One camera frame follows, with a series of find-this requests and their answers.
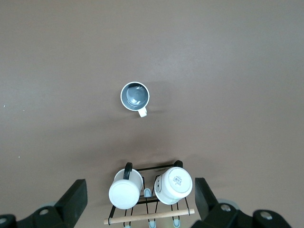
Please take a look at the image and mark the plain white mug, black handle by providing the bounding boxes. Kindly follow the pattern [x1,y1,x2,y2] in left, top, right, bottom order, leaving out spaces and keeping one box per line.
[108,162,144,210]

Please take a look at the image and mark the brown table cover cloth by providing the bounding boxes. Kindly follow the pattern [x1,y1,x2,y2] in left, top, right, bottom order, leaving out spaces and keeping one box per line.
[0,0,304,228]

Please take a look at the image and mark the white mug with face print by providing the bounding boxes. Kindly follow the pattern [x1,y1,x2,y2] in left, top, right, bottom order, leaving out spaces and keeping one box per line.
[153,160,193,205]

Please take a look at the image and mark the black wire rack, wooden rod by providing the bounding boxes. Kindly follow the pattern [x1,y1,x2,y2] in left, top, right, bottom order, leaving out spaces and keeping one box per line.
[103,163,195,228]

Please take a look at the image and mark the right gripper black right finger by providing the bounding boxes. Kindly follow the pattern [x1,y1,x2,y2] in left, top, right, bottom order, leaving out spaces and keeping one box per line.
[192,177,293,228]

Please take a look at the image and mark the white mug with grey inside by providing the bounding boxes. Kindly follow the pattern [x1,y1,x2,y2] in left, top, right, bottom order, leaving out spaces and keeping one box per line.
[120,82,150,118]

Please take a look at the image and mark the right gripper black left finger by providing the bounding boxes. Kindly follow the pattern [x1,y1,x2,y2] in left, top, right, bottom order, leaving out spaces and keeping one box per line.
[0,179,88,228]

